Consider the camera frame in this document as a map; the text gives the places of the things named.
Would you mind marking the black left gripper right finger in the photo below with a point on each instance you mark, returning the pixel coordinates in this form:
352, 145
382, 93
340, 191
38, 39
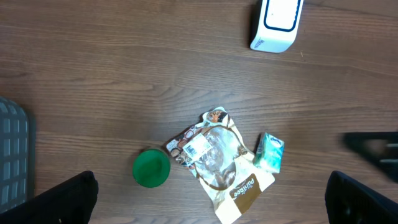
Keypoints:
349, 201

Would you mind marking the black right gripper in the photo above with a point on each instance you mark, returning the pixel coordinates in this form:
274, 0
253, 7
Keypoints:
378, 148

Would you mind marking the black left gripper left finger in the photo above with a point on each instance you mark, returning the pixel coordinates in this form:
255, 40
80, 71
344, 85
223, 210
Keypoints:
71, 202

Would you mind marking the green lid jar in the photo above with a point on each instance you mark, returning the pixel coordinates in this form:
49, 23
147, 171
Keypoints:
151, 168

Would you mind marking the small teal tissue pack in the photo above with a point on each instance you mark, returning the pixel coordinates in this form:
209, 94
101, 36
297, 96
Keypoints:
269, 153

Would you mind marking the beige brown snack pouch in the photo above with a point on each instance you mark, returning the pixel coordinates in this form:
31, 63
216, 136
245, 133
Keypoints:
214, 152

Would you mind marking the white barcode scanner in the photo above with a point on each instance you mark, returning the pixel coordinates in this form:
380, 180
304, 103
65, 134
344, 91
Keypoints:
275, 25

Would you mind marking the black mesh basket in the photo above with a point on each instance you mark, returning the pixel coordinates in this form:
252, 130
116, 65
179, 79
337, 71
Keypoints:
18, 132

